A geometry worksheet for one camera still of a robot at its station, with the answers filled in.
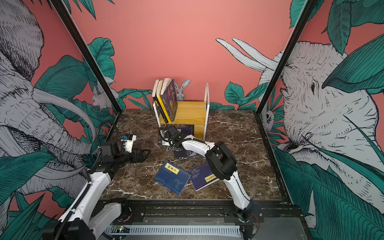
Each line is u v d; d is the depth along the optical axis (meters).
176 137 0.74
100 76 0.99
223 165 0.54
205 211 0.78
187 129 1.01
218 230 0.70
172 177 0.86
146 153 0.77
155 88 0.75
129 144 0.73
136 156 0.71
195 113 0.94
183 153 0.96
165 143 0.86
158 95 0.71
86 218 0.42
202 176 0.86
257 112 1.23
